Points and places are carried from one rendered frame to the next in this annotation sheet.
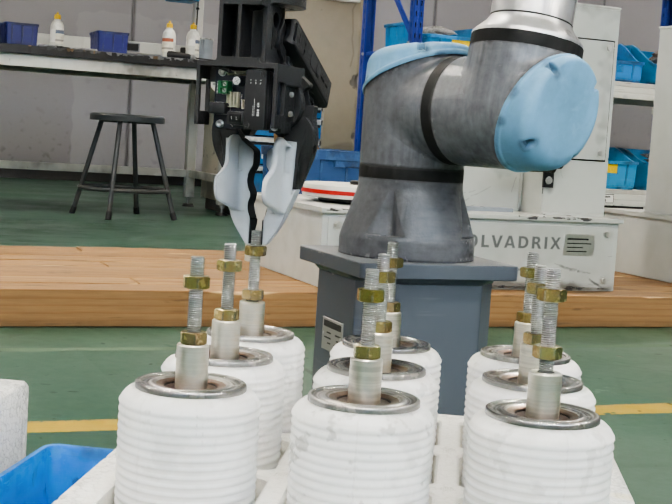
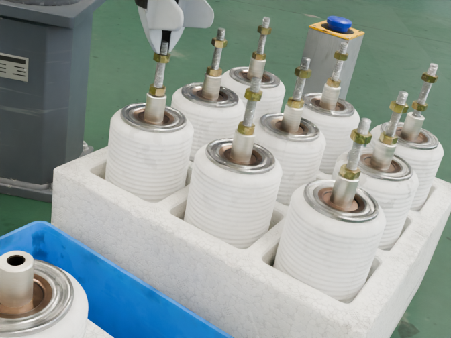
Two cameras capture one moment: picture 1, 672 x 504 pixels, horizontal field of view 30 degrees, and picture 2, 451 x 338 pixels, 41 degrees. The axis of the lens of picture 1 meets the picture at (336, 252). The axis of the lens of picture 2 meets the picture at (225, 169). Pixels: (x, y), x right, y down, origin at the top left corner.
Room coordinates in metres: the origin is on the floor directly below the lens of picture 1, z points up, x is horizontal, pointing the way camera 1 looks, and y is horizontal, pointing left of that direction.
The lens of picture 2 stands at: (0.76, 0.62, 0.53)
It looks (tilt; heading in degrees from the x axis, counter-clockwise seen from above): 28 degrees down; 291
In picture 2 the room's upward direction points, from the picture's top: 11 degrees clockwise
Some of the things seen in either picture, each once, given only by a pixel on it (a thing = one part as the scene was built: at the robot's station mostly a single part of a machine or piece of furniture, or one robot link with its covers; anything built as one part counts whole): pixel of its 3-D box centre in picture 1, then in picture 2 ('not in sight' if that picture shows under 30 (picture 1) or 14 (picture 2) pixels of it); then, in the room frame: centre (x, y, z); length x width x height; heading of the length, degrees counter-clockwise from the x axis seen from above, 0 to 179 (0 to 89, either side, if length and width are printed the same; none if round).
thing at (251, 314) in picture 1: (251, 319); (155, 107); (1.07, 0.07, 0.26); 0.02 x 0.02 x 0.03
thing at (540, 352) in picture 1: (547, 351); (419, 105); (0.82, -0.14, 0.29); 0.02 x 0.02 x 0.01; 81
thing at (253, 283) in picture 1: (254, 274); (159, 74); (1.07, 0.07, 0.30); 0.01 x 0.01 x 0.08
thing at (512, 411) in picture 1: (542, 415); (409, 135); (0.82, -0.14, 0.25); 0.08 x 0.08 x 0.01
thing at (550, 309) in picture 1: (549, 325); (424, 92); (0.82, -0.14, 0.31); 0.01 x 0.01 x 0.08
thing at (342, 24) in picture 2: not in sight; (338, 25); (0.99, -0.33, 0.32); 0.04 x 0.04 x 0.02
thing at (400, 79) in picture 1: (420, 105); not in sight; (1.39, -0.08, 0.47); 0.13 x 0.12 x 0.14; 44
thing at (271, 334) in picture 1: (250, 334); (153, 118); (1.07, 0.07, 0.25); 0.08 x 0.08 x 0.01
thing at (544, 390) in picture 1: (543, 396); (412, 127); (0.82, -0.14, 0.26); 0.02 x 0.02 x 0.03
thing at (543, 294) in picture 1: (551, 294); (429, 77); (0.82, -0.14, 0.33); 0.02 x 0.02 x 0.01; 81
